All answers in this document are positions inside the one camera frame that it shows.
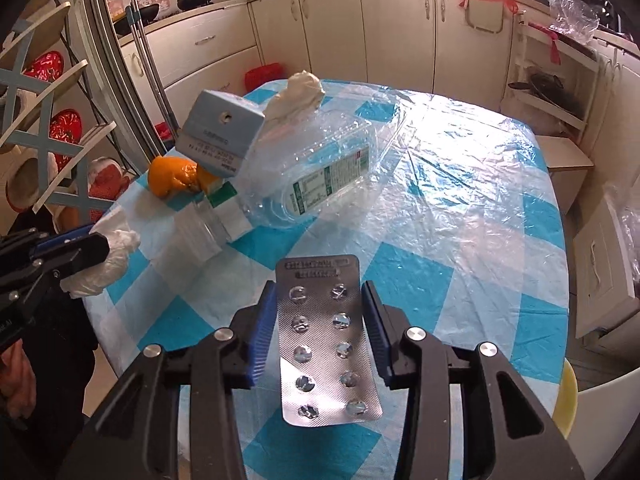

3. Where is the white tissue wad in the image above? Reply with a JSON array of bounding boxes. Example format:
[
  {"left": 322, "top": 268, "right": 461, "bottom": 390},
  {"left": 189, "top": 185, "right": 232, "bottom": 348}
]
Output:
[{"left": 60, "top": 227, "right": 142, "bottom": 299}]

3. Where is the silver pill blister pack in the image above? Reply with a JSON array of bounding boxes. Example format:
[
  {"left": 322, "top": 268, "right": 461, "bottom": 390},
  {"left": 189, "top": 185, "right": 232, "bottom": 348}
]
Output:
[{"left": 276, "top": 255, "right": 383, "bottom": 428}]

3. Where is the yellow plastic trash bin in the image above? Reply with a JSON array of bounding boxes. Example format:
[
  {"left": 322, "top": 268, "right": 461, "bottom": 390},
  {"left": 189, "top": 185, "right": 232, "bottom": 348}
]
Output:
[{"left": 552, "top": 359, "right": 578, "bottom": 439}]

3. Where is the red trash bin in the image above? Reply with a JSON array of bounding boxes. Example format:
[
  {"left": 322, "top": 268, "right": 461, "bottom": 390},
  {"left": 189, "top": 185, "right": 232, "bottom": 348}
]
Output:
[{"left": 244, "top": 63, "right": 285, "bottom": 92}]

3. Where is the person's left hand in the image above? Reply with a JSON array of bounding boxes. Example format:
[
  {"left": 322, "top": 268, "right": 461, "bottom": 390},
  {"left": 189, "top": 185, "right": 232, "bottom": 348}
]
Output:
[{"left": 0, "top": 340, "right": 37, "bottom": 419}]

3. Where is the green white small box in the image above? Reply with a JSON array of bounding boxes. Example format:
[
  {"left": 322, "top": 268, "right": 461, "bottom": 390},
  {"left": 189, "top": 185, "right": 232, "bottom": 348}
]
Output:
[{"left": 206, "top": 182, "right": 254, "bottom": 242}]

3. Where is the blue checkered plastic tablecloth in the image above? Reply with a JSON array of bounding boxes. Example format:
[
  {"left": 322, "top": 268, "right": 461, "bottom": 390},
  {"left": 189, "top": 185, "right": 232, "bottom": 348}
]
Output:
[{"left": 81, "top": 78, "right": 572, "bottom": 480}]

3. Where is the white blue wooden shelf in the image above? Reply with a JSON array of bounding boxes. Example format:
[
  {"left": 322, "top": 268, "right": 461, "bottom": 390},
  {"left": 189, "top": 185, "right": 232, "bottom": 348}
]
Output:
[{"left": 1, "top": 1, "right": 116, "bottom": 222}]

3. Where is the clear plastic clamshell container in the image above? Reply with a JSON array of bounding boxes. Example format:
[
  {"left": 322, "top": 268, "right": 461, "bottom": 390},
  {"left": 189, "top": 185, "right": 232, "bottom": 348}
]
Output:
[{"left": 233, "top": 82, "right": 405, "bottom": 229}]

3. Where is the grey blue medicine box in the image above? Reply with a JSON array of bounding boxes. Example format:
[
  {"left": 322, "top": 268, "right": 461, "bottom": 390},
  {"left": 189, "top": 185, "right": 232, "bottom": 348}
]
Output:
[{"left": 176, "top": 90, "right": 265, "bottom": 179}]

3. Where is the open white drawer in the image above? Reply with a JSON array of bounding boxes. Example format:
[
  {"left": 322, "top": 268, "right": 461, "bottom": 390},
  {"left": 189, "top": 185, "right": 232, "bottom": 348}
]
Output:
[{"left": 573, "top": 197, "right": 639, "bottom": 337}]

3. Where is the crumpled tissue far side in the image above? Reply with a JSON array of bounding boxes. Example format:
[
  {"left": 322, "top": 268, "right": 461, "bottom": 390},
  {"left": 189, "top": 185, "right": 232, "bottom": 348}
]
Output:
[{"left": 264, "top": 70, "right": 326, "bottom": 124}]

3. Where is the small white stool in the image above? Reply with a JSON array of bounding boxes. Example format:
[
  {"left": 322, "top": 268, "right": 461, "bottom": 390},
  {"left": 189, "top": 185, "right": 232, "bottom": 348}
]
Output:
[{"left": 536, "top": 136, "right": 593, "bottom": 214}]

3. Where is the white shelf rack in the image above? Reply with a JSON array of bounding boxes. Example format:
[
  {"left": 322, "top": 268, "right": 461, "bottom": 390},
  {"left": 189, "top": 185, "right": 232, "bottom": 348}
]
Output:
[{"left": 499, "top": 6, "right": 603, "bottom": 143}]

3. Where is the clear plastic bag on counter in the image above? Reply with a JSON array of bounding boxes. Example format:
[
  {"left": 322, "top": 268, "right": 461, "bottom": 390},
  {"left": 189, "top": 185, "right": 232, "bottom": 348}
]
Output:
[{"left": 547, "top": 0, "right": 600, "bottom": 46}]

